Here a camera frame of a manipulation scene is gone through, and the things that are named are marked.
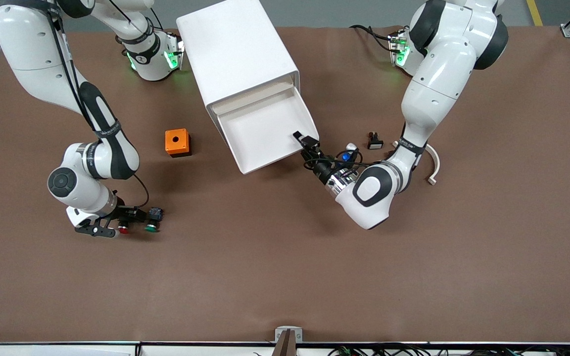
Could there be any black cable bundle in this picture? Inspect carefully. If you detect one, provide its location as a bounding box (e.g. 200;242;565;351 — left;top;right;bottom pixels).
253;344;570;356

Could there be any brown table mat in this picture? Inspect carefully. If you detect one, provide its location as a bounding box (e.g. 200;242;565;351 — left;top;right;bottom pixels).
0;26;570;344

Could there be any orange button enclosure box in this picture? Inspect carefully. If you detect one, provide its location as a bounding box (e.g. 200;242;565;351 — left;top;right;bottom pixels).
165;129;192;158

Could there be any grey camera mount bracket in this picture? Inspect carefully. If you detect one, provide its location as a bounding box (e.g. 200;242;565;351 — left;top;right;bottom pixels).
272;326;303;356

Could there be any white curved plastic arc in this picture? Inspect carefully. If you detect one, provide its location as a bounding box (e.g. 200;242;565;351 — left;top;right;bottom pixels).
392;140;441;186

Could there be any black base power cable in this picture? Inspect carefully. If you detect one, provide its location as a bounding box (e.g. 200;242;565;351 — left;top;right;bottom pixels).
348;24;395;52

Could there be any green push button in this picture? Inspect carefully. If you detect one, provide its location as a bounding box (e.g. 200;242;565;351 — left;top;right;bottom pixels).
144;207;164;233

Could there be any white drawer cabinet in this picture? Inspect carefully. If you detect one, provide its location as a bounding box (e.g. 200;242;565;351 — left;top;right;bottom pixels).
176;0;302;119

